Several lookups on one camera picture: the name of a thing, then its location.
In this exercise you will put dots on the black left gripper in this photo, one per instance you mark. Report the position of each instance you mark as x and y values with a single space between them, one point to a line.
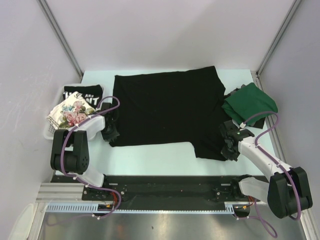
111 137

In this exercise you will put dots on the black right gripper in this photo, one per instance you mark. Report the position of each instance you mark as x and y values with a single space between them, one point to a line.
228 155

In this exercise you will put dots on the plain black t-shirt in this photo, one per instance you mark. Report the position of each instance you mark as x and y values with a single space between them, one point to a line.
172 107

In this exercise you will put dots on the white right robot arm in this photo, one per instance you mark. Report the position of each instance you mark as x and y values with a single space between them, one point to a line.
286 189

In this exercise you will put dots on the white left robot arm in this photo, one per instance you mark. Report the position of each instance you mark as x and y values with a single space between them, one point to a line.
70 149

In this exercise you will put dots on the white plastic basket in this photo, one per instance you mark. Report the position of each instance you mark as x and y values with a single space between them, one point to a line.
49 130

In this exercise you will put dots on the green folded t-shirt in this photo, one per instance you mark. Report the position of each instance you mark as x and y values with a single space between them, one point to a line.
248 104

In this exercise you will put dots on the black printed t-shirt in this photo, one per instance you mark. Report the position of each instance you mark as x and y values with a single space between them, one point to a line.
93 94

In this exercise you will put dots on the white floral t-shirt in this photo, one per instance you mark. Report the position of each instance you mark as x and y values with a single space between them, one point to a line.
70 112

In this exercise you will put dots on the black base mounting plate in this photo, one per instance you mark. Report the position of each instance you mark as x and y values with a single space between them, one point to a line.
176 193

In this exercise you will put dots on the aluminium frame rail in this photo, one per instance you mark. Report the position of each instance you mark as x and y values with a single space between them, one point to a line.
60 193

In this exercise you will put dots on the white slotted cable duct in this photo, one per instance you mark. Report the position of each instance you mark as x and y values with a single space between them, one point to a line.
79 208

